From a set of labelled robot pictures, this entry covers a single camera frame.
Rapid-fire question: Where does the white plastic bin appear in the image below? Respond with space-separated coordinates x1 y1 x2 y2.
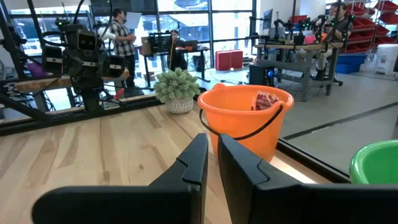
374 43 398 76

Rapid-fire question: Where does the green plastic bucket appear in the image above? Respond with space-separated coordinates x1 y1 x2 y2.
348 139 398 185

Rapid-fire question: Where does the black computer monitor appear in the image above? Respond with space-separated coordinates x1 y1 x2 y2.
262 8 274 31

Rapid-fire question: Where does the person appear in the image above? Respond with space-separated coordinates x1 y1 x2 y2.
169 29 188 72
109 7 137 88
313 2 354 82

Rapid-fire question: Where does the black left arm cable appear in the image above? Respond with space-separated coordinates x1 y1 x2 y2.
72 0 113 42

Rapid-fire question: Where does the red cabinet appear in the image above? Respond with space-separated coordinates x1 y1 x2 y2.
229 49 244 70
215 50 232 72

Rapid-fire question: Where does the red storage bin shelf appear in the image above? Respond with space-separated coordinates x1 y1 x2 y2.
339 0 398 55

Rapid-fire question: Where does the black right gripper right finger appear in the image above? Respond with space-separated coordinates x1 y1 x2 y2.
217 133 398 224

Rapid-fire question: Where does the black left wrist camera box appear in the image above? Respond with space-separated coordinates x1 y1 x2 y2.
75 28 98 52

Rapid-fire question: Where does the black computer tower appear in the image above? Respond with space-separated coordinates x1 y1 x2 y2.
248 63 275 88

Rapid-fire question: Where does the potted artificial green plant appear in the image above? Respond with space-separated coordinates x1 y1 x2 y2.
153 67 201 115

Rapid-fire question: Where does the orange plastic bucket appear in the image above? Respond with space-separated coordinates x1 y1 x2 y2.
197 82 295 163

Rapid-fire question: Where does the blue storage bin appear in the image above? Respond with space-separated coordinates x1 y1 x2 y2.
335 53 368 75

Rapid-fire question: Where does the black desk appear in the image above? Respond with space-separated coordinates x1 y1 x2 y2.
141 45 211 88

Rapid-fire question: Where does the wooden side table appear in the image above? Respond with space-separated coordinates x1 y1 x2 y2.
14 68 131 93

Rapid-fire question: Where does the purple cloth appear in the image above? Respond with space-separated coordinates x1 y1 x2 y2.
25 61 51 79

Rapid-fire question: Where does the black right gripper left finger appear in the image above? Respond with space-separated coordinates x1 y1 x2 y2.
30 133 210 224

